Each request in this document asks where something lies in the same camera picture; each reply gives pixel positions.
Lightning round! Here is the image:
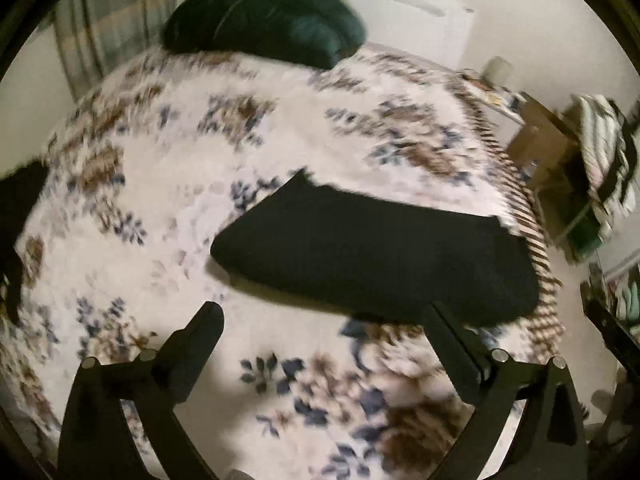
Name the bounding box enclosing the black and white knit sweater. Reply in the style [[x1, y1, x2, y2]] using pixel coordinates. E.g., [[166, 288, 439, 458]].
[[210, 169, 542, 328]]

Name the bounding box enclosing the large cardboard box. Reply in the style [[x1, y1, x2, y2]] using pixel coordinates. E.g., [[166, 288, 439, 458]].
[[506, 92, 588, 191]]

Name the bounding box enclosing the stack of folded pastel clothes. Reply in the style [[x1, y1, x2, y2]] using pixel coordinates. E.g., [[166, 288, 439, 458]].
[[615, 280, 640, 332]]

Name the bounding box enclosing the black striped track jacket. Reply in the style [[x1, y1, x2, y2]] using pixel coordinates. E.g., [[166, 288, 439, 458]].
[[597, 105, 640, 203]]

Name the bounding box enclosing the floral bed sheet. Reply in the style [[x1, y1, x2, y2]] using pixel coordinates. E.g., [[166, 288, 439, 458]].
[[0, 45, 566, 480]]

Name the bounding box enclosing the beige table lamp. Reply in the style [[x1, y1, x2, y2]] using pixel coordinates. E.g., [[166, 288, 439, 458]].
[[482, 57, 512, 84]]

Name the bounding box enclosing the white wardrobe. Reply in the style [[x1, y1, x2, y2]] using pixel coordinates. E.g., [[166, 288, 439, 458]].
[[595, 237, 640, 341]]

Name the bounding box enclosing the white headboard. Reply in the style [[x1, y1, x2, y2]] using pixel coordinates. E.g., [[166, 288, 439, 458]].
[[320, 0, 476, 68]]

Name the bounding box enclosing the black cloth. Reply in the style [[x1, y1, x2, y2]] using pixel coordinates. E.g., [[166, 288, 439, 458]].
[[0, 159, 51, 326]]

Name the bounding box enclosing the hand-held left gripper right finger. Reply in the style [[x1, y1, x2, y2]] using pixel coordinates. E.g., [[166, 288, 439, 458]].
[[423, 301, 587, 480]]

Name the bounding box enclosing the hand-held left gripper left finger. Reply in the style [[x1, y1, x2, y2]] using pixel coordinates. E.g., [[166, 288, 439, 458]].
[[57, 301, 226, 480]]

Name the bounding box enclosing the grey-green curtain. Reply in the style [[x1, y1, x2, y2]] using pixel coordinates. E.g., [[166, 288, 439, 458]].
[[50, 0, 178, 101]]

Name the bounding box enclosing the brown checked blanket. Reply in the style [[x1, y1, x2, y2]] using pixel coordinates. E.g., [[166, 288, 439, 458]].
[[465, 95, 563, 356]]

